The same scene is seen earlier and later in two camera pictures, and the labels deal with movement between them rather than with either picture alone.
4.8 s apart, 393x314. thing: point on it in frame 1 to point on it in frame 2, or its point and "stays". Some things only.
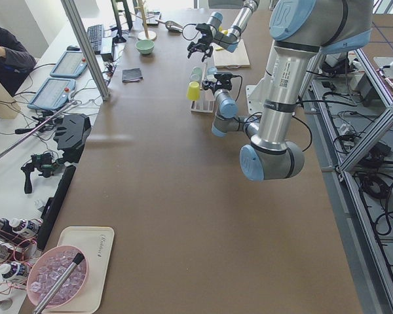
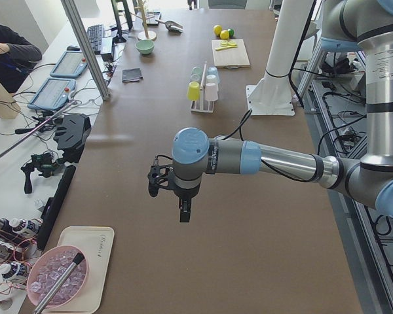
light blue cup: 211,70 stays
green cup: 195,77 stays
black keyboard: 95,35 stays
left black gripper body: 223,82 to 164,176
